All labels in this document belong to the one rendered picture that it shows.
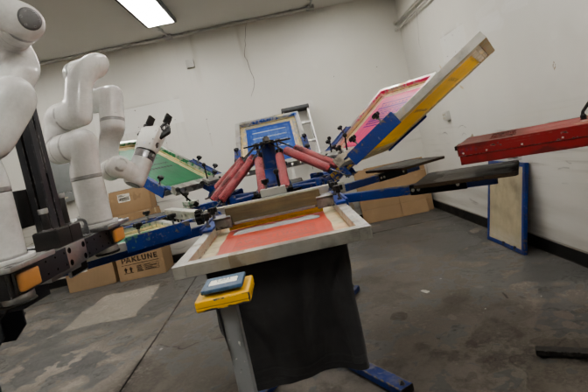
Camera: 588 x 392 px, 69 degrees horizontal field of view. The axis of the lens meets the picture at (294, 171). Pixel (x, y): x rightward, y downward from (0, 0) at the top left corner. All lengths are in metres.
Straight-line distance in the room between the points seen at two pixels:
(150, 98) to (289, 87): 1.90
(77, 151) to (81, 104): 0.16
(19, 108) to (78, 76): 0.51
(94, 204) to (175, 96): 4.75
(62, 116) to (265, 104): 4.60
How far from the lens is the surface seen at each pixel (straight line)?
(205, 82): 6.10
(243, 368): 1.16
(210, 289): 1.07
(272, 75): 6.03
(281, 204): 1.82
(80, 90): 1.56
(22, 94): 1.10
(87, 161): 1.50
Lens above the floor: 1.26
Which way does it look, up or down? 4 degrees down
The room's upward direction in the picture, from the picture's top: 12 degrees counter-clockwise
